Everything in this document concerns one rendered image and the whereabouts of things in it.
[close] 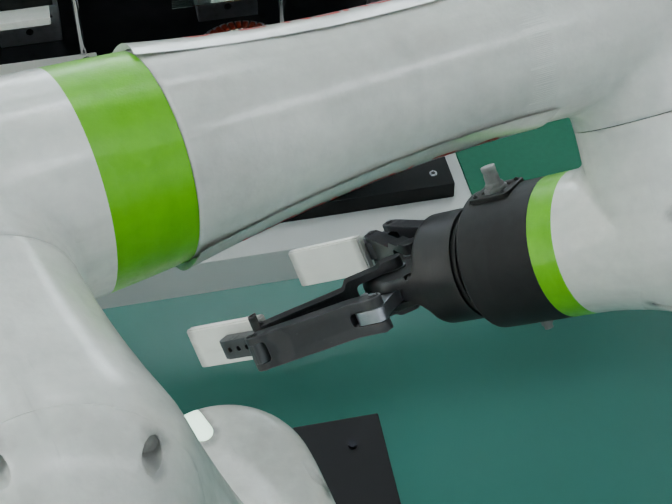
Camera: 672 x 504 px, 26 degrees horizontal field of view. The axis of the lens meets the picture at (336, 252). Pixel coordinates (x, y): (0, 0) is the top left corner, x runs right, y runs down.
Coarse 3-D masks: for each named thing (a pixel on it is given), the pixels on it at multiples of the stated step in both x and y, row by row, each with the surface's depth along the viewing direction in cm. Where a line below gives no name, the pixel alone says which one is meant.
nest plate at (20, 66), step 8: (64, 56) 174; (72, 56) 174; (80, 56) 174; (88, 56) 174; (8, 64) 173; (16, 64) 173; (24, 64) 173; (32, 64) 173; (40, 64) 173; (48, 64) 173; (0, 72) 172; (8, 72) 172
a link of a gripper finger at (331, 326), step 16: (336, 304) 96; (352, 304) 95; (368, 304) 94; (288, 320) 97; (304, 320) 96; (320, 320) 96; (336, 320) 96; (352, 320) 96; (256, 336) 96; (272, 336) 96; (288, 336) 96; (304, 336) 96; (320, 336) 96; (336, 336) 96; (352, 336) 96; (272, 352) 97; (288, 352) 97; (304, 352) 96
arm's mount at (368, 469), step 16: (368, 416) 130; (304, 432) 129; (320, 432) 129; (336, 432) 129; (352, 432) 129; (368, 432) 129; (320, 448) 128; (336, 448) 128; (352, 448) 128; (368, 448) 128; (384, 448) 128; (320, 464) 127; (336, 464) 127; (352, 464) 127; (368, 464) 127; (384, 464) 127; (336, 480) 126; (352, 480) 126; (368, 480) 126; (384, 480) 126; (336, 496) 125; (352, 496) 125; (368, 496) 125; (384, 496) 125
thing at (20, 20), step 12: (0, 0) 163; (12, 0) 163; (24, 0) 163; (36, 0) 164; (48, 0) 164; (0, 12) 164; (12, 12) 164; (24, 12) 164; (36, 12) 164; (48, 12) 164; (0, 24) 162; (12, 24) 163; (24, 24) 163; (36, 24) 163; (48, 24) 164
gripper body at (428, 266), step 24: (432, 216) 97; (456, 216) 95; (432, 240) 95; (408, 264) 99; (432, 264) 95; (456, 264) 94; (384, 288) 97; (408, 288) 96; (432, 288) 95; (456, 288) 94; (432, 312) 96; (456, 312) 96
